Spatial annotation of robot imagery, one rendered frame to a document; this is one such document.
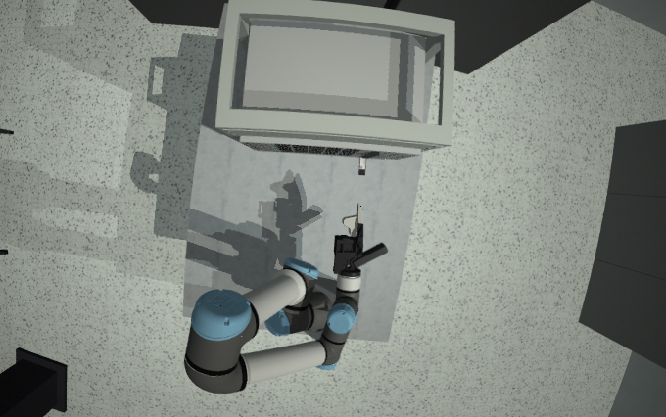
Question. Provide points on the white server rack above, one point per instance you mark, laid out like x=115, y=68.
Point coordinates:
x=312, y=70

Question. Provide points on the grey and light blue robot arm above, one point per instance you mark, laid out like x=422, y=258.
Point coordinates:
x=220, y=327

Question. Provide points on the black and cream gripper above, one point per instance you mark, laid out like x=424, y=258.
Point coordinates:
x=352, y=248

